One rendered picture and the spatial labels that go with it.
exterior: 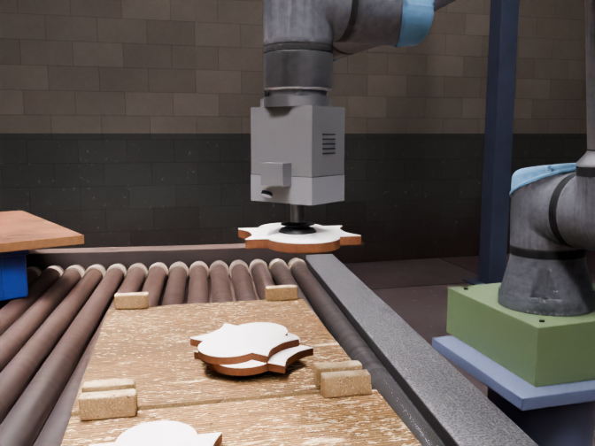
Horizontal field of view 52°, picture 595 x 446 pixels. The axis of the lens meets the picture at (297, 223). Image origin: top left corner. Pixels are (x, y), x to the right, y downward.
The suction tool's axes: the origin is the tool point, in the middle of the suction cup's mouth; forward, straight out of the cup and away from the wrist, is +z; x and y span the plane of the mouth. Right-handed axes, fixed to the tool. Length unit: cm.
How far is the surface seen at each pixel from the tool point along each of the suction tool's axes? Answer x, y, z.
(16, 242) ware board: 4, -69, 8
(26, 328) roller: -3, -55, 20
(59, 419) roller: -18.5, -19.8, 19.9
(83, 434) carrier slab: -20.8, -11.6, 18.3
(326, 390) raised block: 0.8, 3.5, 17.1
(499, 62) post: 427, -123, -68
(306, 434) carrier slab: -7.2, 6.6, 18.2
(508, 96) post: 434, -117, -42
